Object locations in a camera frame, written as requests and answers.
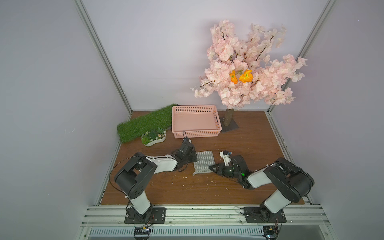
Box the aluminium mounting rail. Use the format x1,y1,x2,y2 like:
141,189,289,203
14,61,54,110
81,205,330,227

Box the grey striped square dishcloth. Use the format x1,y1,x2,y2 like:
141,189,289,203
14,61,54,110
193,151,215,176

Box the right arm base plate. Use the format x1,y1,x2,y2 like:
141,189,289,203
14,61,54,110
239,207,287,224

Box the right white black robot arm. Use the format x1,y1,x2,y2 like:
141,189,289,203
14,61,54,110
209,151,315,223

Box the circuit board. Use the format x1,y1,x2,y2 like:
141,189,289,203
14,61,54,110
263,226,279,240
134,227,152,240

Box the pink plastic basket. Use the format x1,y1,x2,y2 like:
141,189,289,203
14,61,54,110
172,105,222,139

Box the pink cherry blossom tree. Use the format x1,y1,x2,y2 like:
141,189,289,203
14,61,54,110
194,20,308,127

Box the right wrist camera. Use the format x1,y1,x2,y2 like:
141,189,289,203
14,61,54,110
220,151,232,166

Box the left aluminium frame post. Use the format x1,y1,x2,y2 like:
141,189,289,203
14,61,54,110
74,0,133,116

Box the grey tree base plate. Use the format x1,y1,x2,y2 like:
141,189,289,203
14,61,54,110
220,117,239,133

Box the green artificial grass mat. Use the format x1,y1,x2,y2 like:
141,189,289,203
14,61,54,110
117,104,177,143

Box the aluminium frame post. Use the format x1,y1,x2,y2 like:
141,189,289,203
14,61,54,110
74,0,133,116
266,0,337,114

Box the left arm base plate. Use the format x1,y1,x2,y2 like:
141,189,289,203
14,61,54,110
124,207,167,225

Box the right circuit board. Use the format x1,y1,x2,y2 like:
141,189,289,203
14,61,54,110
263,226,279,240

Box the small white plant dish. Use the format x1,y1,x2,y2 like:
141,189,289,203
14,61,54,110
141,128,166,147

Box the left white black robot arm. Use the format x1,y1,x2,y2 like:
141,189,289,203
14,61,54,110
114,138,197,224

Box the right aluminium frame post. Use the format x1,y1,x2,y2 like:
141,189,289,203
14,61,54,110
266,0,337,114

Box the left circuit board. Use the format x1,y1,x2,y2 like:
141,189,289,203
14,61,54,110
134,227,152,240

